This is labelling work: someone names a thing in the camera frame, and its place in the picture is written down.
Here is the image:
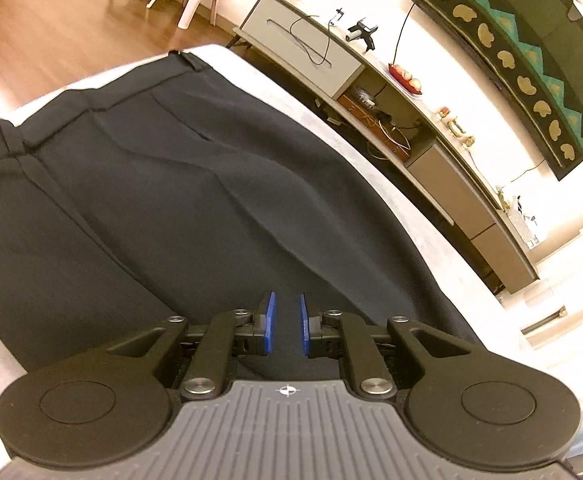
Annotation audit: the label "small black camera gadget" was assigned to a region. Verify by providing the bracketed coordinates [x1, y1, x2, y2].
[346, 20, 378, 52]

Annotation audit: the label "long grey tv cabinet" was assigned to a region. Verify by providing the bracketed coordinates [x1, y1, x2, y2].
[231, 0, 539, 292]

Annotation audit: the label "dark patterned wall tapestry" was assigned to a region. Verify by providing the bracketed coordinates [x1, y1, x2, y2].
[412, 0, 583, 179]

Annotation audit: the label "red fruit plate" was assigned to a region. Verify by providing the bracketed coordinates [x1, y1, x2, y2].
[388, 63, 421, 96]

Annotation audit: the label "black trousers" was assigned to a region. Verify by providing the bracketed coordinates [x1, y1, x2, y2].
[0, 52, 477, 380]

